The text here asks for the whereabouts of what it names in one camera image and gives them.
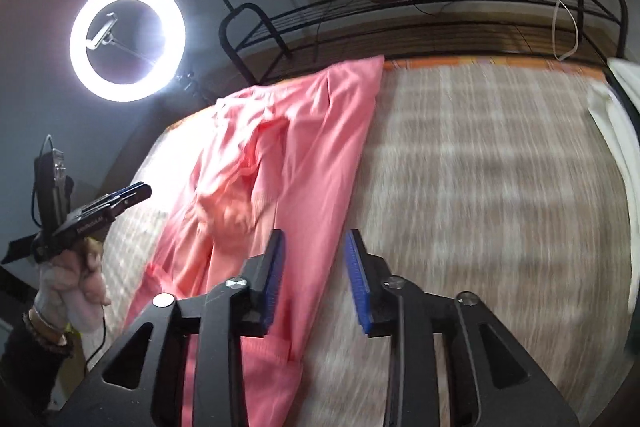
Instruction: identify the left hand in white glove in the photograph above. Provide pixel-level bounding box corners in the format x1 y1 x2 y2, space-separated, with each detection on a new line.
34 237 111 334

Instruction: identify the white ring light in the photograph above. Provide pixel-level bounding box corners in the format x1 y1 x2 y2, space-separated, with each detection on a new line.
68 0 186 103

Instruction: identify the left forearm dark sleeve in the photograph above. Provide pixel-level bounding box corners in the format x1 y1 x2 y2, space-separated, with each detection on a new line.
1 308 74 426

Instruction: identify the pink t-shirt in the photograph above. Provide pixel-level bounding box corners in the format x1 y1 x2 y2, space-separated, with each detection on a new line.
128 56 384 426

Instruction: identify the stack of folded clothes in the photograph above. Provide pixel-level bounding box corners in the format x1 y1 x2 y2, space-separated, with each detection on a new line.
588 58 639 312

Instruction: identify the beige plaid bed blanket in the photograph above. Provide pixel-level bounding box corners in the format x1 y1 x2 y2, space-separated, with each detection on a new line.
84 63 631 426

